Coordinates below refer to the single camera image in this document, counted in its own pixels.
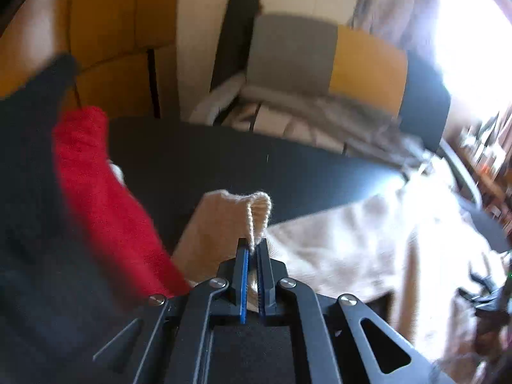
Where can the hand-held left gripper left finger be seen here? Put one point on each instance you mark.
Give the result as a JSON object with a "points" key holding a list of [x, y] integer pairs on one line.
{"points": [[242, 280]]}

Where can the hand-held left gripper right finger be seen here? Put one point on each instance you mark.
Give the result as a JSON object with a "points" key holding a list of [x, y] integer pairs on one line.
{"points": [[262, 284]]}

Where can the beige knit sweater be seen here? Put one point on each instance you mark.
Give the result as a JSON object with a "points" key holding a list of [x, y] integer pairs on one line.
{"points": [[340, 248]]}

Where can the red knit garment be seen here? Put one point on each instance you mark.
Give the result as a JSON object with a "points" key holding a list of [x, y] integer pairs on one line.
{"points": [[104, 208]]}

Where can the grey blanket on chair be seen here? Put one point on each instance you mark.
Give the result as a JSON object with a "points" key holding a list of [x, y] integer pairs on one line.
{"points": [[272, 122]]}

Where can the cluster of jars and boxes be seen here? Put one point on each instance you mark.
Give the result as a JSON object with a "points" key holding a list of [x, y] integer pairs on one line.
{"points": [[488, 144]]}

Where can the pale knit cloth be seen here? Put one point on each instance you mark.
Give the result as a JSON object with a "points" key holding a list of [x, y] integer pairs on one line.
{"points": [[117, 172]]}

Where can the grey hooded garment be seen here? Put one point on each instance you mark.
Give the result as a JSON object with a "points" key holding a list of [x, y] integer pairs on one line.
{"points": [[340, 116]]}

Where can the black garment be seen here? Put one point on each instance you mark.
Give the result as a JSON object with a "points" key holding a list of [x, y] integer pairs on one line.
{"points": [[40, 248]]}

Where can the grey yellow blue armchair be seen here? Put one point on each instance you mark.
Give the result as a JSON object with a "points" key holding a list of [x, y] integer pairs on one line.
{"points": [[360, 64]]}

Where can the bright window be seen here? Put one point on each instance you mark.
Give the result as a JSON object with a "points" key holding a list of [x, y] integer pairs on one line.
{"points": [[480, 48]]}

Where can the pale patterned curtain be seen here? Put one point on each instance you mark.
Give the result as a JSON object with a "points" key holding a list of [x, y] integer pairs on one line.
{"points": [[392, 4]]}

